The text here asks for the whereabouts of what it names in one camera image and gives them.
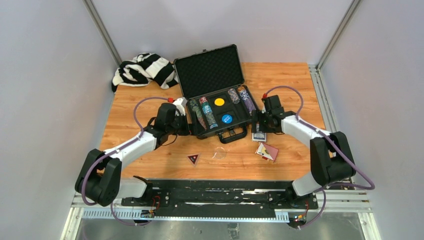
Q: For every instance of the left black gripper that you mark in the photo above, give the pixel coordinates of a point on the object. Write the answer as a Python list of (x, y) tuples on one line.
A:
[(186, 128)]

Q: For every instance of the left aluminium corner post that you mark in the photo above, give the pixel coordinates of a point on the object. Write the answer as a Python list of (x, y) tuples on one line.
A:
[(94, 14)]

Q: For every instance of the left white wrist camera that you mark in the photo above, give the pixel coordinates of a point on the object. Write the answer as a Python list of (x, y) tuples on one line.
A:
[(180, 104)]

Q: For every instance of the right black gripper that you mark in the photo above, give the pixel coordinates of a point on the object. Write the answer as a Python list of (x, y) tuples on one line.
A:
[(258, 116)]

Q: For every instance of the blue small blind button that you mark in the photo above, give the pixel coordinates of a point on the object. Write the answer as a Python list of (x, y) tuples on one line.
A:
[(227, 119)]

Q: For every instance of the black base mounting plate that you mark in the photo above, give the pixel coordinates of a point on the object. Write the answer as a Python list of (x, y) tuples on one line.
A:
[(221, 199)]

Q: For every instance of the aluminium frame rail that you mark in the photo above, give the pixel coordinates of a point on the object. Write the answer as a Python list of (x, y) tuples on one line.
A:
[(323, 99)]

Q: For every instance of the green chip stack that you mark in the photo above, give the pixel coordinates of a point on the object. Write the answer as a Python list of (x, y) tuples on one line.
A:
[(196, 109)]

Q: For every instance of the blue playing card box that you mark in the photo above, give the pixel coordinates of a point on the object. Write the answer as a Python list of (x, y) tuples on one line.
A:
[(259, 137)]

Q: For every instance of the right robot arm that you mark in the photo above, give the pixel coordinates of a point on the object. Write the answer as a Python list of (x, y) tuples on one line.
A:
[(330, 153)]

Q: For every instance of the aluminium corner post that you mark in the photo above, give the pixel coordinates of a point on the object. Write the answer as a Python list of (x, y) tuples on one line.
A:
[(350, 12), (94, 14)]

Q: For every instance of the red playing card box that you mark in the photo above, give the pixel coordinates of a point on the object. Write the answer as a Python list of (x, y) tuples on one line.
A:
[(267, 152)]

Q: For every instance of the right aluminium corner post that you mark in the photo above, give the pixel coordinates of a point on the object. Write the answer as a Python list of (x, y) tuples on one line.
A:
[(350, 12)]

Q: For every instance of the triangular all in marker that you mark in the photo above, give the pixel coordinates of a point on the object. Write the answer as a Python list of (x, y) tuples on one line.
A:
[(194, 159)]

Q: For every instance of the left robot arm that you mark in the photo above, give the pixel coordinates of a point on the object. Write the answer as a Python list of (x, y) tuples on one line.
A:
[(100, 179)]

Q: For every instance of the blue purple chip stack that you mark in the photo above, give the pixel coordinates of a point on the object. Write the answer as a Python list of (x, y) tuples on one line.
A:
[(246, 98)]

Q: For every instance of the clear acrylic dealer button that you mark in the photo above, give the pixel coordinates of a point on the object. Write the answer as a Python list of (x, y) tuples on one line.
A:
[(219, 153)]

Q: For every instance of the black white striped cloth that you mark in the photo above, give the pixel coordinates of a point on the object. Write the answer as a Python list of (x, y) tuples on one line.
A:
[(144, 69)]

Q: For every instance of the yellow dealer button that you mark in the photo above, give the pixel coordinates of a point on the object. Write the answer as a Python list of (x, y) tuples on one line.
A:
[(219, 102)]

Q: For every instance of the black poker set case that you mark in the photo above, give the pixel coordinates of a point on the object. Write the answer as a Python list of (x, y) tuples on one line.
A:
[(211, 73)]

